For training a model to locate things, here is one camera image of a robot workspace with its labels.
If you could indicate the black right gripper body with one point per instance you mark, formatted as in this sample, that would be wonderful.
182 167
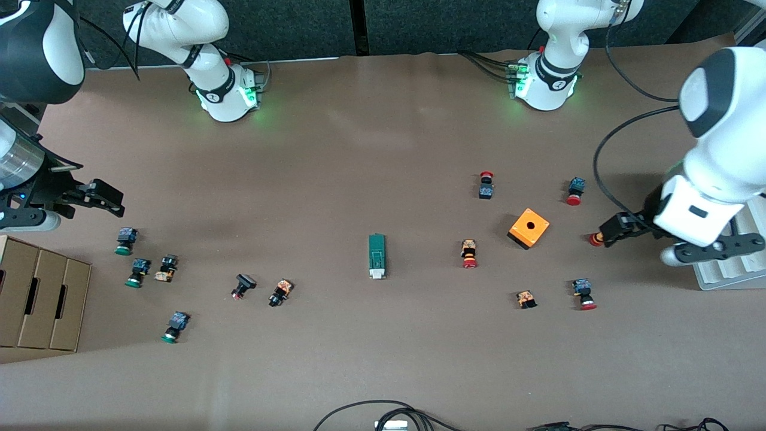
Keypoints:
52 184

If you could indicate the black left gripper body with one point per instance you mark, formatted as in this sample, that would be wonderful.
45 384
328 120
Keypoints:
641 220

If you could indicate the green terminal block module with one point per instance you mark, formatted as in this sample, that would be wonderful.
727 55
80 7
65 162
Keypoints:
377 257

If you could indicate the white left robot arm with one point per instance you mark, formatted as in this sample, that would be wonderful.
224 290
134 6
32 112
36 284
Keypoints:
718 149

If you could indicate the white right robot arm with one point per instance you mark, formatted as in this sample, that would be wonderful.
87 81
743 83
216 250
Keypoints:
209 24

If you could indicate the green push button blue block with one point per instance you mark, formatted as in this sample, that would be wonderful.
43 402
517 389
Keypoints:
125 240
137 272
175 326

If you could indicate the red push button blue block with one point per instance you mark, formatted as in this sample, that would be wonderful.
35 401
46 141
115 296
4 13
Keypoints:
575 191
583 294

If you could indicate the grey ridged tray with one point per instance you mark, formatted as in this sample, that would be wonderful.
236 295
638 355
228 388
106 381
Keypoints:
730 276

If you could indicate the brown cardboard box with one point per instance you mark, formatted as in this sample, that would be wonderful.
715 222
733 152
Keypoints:
42 299

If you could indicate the orange contact block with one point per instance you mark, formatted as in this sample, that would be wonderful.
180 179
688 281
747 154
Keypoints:
526 299

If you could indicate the red push button black block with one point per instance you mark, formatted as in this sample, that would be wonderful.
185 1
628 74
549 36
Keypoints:
486 187

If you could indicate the red mushroom button orange block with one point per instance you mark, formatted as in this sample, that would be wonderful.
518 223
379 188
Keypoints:
469 253

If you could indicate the black square push button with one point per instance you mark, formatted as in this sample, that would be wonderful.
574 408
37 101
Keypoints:
243 285

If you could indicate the orange button enclosure box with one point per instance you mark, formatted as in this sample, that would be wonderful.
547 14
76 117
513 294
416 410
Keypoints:
529 227

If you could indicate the grey metal frame post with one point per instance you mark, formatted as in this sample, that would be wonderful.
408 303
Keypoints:
749 27

